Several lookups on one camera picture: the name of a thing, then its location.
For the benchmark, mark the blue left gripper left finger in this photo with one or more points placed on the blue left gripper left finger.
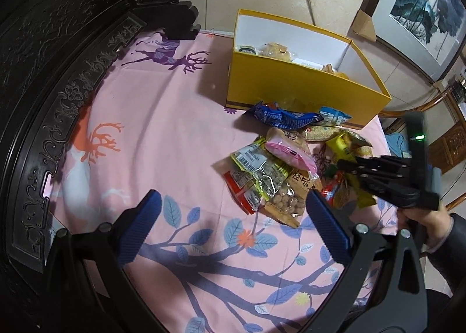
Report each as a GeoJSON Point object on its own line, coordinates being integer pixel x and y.
{"type": "Point", "coordinates": [134, 225]}

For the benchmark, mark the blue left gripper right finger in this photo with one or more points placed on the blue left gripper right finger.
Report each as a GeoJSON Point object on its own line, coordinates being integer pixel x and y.
{"type": "Point", "coordinates": [333, 227]}

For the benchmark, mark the pink rice cracker packet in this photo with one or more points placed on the pink rice cracker packet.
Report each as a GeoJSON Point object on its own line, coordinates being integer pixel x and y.
{"type": "Point", "coordinates": [290, 148]}

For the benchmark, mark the right hand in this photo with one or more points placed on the right hand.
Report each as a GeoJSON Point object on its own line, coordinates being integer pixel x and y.
{"type": "Point", "coordinates": [438, 224]}

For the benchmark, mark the blue cloth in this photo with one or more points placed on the blue cloth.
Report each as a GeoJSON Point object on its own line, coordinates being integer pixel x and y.
{"type": "Point", "coordinates": [398, 145]}

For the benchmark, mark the wooden armchair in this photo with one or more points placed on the wooden armchair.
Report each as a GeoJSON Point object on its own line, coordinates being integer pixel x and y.
{"type": "Point", "coordinates": [410, 92]}

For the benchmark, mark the peanut snack clear packet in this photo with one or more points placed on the peanut snack clear packet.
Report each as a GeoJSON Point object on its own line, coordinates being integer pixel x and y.
{"type": "Point", "coordinates": [289, 203]}

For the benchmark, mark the yellow snack packet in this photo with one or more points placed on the yellow snack packet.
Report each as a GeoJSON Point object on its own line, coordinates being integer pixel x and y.
{"type": "Point", "coordinates": [341, 146]}

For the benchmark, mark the pink patterned tablecloth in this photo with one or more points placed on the pink patterned tablecloth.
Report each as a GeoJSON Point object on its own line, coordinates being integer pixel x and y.
{"type": "Point", "coordinates": [157, 123]}

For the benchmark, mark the red snack packet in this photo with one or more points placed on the red snack packet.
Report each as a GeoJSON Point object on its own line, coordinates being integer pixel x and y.
{"type": "Point", "coordinates": [243, 189]}

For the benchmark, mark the green silver snack packet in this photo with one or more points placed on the green silver snack packet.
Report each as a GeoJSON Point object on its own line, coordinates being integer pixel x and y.
{"type": "Point", "coordinates": [268, 171]}

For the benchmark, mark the blue snack packet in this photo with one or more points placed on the blue snack packet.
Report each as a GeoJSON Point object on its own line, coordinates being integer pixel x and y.
{"type": "Point", "coordinates": [272, 115]}

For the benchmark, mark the framed lotus painting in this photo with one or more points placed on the framed lotus painting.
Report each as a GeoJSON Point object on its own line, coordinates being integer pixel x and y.
{"type": "Point", "coordinates": [428, 34]}

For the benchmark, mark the yellow cardboard box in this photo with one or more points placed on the yellow cardboard box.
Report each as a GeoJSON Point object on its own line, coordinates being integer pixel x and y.
{"type": "Point", "coordinates": [302, 68]}

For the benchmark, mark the dark carved wooden furniture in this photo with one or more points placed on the dark carved wooden furniture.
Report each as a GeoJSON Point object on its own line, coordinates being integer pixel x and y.
{"type": "Point", "coordinates": [54, 55]}

